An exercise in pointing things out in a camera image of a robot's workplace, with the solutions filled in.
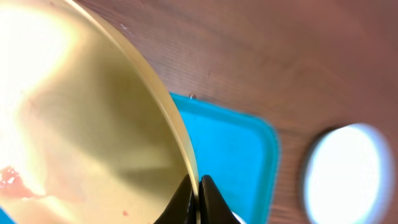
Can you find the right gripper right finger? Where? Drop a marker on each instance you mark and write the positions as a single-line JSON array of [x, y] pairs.
[[213, 208]]

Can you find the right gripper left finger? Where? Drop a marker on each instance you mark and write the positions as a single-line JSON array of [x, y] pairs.
[[182, 207]]

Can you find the green rimmed plate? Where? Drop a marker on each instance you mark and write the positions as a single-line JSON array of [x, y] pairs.
[[61, 47]]

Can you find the light blue plate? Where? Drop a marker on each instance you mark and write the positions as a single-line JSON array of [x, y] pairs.
[[348, 176]]

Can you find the teal plastic serving tray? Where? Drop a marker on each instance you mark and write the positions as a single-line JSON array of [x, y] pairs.
[[230, 155]]

